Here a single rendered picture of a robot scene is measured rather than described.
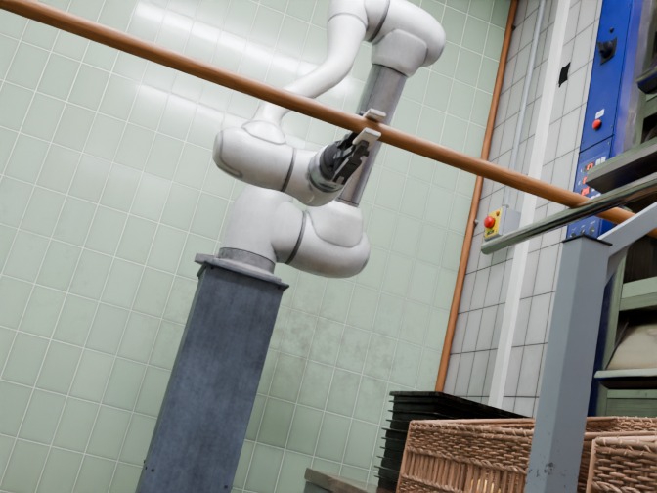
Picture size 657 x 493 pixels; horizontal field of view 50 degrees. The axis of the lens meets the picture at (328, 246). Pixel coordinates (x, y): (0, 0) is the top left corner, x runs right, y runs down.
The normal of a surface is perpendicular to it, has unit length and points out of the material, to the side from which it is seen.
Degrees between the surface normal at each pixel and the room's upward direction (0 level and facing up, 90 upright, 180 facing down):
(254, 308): 90
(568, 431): 90
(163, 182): 90
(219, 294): 90
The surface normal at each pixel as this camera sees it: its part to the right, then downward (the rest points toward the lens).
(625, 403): -0.93, -0.29
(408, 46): 0.22, 0.29
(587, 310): 0.28, -0.19
